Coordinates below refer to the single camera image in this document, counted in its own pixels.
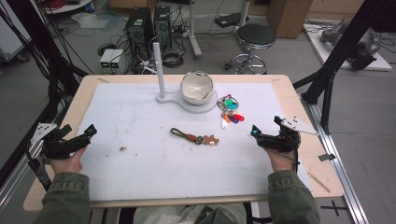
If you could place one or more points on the round white table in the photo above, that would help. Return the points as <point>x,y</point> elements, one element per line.
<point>71,6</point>

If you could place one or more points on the person's left hand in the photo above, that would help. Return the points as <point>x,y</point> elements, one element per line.
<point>67,165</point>

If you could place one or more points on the brown cardboard box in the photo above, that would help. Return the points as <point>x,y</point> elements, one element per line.
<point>289,18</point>

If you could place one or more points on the slim black computer tower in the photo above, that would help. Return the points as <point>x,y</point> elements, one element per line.
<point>162,28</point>

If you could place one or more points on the black table clip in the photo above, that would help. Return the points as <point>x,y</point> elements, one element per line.
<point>327,157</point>

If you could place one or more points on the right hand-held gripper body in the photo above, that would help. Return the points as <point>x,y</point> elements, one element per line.
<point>285,141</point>

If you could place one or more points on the aluminium rail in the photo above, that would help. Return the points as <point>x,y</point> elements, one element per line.
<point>12,183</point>
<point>342,174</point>

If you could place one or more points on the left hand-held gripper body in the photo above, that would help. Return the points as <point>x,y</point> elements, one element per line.
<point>59,144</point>

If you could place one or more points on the large black computer tower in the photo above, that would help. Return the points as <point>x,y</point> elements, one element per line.
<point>138,31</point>

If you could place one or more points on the clear plastic bag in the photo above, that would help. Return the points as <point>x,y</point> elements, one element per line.
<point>90,20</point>

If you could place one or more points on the white floor platform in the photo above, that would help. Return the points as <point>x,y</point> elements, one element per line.
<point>379,63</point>

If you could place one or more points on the white table leg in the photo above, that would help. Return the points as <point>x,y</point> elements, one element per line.
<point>192,25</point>
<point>244,12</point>

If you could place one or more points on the person's lap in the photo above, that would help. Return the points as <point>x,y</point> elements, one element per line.
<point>162,216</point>

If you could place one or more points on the white table mat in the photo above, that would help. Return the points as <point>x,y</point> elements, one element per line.
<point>155,168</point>

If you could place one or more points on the white power supply box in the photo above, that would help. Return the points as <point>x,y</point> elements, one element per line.
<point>117,59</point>
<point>105,60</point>

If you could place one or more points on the grey machine on platform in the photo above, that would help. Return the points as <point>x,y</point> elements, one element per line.
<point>361,53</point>

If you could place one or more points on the black round stool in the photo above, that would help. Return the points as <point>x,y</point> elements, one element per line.
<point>255,35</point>

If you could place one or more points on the flat black device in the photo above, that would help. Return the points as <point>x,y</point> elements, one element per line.
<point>227,20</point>

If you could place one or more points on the white key stand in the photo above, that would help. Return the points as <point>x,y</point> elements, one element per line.
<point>159,71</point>

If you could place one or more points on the person's right hand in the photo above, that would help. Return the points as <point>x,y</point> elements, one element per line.
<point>281,161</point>

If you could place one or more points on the thin wooden stick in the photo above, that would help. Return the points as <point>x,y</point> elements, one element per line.
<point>319,183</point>

